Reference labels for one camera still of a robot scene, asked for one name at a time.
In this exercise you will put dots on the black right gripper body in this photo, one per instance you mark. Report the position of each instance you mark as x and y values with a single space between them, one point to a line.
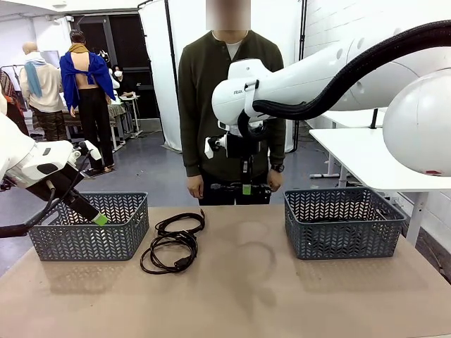
236 146

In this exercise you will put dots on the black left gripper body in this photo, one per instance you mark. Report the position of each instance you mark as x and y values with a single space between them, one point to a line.
60 184

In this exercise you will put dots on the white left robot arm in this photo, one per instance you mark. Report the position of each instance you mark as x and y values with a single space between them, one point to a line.
21 155

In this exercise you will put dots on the person's left forearm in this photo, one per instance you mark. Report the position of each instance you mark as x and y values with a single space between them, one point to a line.
278 148

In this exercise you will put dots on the person's right forearm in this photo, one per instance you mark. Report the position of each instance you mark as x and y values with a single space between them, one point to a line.
193 148

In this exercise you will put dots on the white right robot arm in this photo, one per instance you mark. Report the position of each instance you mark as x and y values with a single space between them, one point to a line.
317 77

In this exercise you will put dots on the person's left hand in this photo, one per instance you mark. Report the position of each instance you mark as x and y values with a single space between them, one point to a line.
275 181

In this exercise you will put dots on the person's right hand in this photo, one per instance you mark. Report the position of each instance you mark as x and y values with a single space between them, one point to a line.
195 186

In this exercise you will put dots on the grey perforated plastic basket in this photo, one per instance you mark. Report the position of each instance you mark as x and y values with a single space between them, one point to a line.
345 243
88 243

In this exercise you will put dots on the black wrist watch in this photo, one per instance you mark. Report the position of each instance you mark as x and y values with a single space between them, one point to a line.
277 168

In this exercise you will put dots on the person in olive sweater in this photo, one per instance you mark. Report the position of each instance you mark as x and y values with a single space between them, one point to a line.
204 88

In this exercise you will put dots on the bald mannequin in white sweater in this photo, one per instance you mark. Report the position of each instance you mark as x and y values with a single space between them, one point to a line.
42 88

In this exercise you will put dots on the mannequin in dark patterned robe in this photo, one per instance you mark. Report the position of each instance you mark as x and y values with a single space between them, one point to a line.
8 91

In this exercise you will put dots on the large white table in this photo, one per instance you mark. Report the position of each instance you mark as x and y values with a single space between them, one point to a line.
352 158

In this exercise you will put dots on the white photo backdrop screen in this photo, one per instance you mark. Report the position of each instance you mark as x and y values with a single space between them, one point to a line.
158 70

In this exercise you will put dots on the small white desk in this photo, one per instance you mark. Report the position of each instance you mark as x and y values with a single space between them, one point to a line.
128 99

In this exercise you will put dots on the narrow white table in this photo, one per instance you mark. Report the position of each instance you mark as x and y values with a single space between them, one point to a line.
349 118

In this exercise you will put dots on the seated person with face mask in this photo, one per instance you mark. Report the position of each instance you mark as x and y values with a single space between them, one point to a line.
120 75

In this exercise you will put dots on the black backdrop stand pole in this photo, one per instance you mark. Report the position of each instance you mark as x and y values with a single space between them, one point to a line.
301 35
170 35

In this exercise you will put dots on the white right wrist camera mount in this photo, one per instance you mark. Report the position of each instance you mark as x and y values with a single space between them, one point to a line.
213 146

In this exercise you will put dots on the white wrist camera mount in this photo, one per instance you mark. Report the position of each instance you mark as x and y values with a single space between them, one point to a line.
213 146
88 149

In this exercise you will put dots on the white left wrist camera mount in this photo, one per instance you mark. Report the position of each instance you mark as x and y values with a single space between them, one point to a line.
88 149

